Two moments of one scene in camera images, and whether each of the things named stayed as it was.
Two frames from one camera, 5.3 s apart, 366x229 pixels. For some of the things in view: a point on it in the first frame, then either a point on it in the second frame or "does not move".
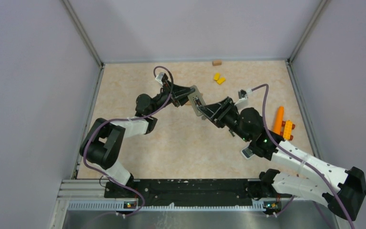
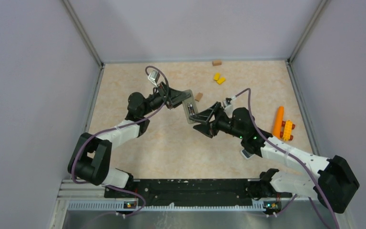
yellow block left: x=217 y=76 does not move
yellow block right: x=221 y=80 does not move
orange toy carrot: x=278 y=120 does not move
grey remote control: x=196 y=99 → x=190 y=106
